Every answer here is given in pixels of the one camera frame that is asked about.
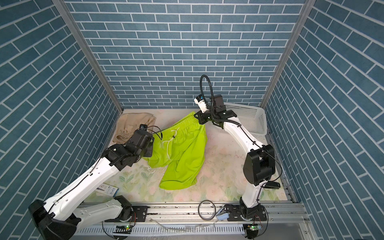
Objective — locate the lime green shorts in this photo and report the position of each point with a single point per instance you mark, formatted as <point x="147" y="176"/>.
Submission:
<point x="182" y="151"/>

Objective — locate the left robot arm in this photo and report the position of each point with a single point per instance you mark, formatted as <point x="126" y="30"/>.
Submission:
<point x="62" y="215"/>

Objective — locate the blue white paper box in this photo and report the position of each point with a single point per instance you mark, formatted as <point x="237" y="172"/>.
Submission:
<point x="107" y="190"/>

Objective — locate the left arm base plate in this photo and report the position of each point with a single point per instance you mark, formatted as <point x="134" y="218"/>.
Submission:
<point x="131" y="214"/>

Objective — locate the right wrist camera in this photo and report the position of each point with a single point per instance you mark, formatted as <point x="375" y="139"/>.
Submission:
<point x="199" y="100"/>

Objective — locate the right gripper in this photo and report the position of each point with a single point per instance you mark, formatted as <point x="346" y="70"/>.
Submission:
<point x="200" y="116"/>

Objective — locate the white plastic basket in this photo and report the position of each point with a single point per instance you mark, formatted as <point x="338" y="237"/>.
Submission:
<point x="253" y="118"/>

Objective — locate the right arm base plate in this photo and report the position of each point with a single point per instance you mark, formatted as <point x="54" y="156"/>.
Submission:
<point x="241" y="213"/>

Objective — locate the small black remote device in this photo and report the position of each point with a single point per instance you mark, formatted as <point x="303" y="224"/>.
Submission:
<point x="272" y="185"/>

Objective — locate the aluminium front rail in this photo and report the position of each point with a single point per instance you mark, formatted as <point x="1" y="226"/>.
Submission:
<point x="291" y="214"/>

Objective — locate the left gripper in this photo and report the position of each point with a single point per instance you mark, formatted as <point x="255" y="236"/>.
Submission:
<point x="150" y="147"/>

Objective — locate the beige shorts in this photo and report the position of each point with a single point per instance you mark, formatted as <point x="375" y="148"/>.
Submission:
<point x="128" y="123"/>

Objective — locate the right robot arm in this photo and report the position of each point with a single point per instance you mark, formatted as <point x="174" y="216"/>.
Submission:
<point x="260" y="162"/>

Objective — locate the blue white connector plug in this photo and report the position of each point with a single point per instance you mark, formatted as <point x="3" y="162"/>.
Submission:
<point x="222" y="217"/>

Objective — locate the white slotted cable duct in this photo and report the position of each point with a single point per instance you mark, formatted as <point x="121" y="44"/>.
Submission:
<point x="153" y="229"/>

